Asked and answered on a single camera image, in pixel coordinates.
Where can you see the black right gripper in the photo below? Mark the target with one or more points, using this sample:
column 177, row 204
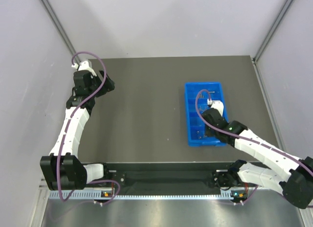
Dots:
column 208, row 133

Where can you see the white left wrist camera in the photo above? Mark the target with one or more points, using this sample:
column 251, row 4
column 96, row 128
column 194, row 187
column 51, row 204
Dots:
column 84, row 65

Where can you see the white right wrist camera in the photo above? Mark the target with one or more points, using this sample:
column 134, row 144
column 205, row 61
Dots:
column 216, row 104

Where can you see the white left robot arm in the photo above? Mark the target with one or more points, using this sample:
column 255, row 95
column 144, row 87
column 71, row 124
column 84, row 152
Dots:
column 62, row 168

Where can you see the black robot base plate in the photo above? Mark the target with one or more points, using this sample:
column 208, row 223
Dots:
column 210, row 178

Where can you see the right aluminium frame post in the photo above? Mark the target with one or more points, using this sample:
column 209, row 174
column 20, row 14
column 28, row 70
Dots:
column 272, row 30

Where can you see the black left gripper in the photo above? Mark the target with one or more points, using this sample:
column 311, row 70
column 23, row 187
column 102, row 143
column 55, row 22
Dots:
column 107, row 83

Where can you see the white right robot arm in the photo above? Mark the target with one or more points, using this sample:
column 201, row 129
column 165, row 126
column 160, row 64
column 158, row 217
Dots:
column 288, row 175

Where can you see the left aluminium frame post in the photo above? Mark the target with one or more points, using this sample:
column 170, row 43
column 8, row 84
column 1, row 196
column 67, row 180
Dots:
column 57, row 24

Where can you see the grey slotted cable duct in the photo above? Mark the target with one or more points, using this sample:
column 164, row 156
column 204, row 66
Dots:
column 107, row 193

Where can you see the blue compartment tray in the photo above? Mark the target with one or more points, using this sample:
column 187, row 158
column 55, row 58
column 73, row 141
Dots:
column 193, row 121

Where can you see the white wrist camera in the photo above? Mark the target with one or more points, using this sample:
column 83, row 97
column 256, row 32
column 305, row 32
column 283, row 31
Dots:
column 216, row 104
column 84, row 65

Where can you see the aluminium frame post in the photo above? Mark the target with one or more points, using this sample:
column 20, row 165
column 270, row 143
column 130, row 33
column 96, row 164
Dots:
column 57, row 24
column 272, row 30

